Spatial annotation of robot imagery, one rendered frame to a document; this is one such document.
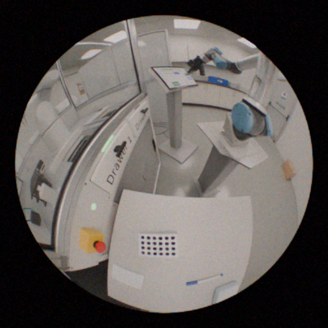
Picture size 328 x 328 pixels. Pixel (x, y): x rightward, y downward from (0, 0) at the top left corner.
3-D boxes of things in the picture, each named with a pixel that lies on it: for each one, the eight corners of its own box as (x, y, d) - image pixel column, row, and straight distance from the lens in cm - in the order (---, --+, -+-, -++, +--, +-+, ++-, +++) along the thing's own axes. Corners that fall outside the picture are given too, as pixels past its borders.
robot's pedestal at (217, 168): (211, 172, 137) (234, 125, 88) (220, 191, 131) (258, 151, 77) (192, 177, 125) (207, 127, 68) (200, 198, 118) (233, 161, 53)
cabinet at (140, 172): (162, 163, 136) (151, 110, 85) (148, 239, 117) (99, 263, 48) (110, 160, 180) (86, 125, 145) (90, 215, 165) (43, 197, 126)
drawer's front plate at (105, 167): (135, 140, 50) (127, 122, 45) (112, 194, 37) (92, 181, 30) (132, 140, 51) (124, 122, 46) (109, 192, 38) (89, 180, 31)
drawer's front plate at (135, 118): (150, 113, 75) (147, 100, 71) (136, 136, 52) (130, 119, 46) (148, 113, 75) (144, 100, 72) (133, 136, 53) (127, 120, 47)
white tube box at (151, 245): (177, 232, 35) (177, 233, 31) (177, 253, 37) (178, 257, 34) (142, 232, 37) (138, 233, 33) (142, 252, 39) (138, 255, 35)
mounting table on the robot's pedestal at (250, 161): (232, 130, 104) (235, 121, 100) (260, 166, 91) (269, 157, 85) (194, 135, 77) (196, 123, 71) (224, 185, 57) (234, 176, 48)
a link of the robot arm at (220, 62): (234, 66, 71) (227, 56, 79) (219, 58, 65) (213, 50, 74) (228, 73, 74) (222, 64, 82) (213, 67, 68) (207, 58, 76)
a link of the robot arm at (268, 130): (258, 138, 65) (276, 138, 60) (246, 136, 53) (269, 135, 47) (255, 118, 67) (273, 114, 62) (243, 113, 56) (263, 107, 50)
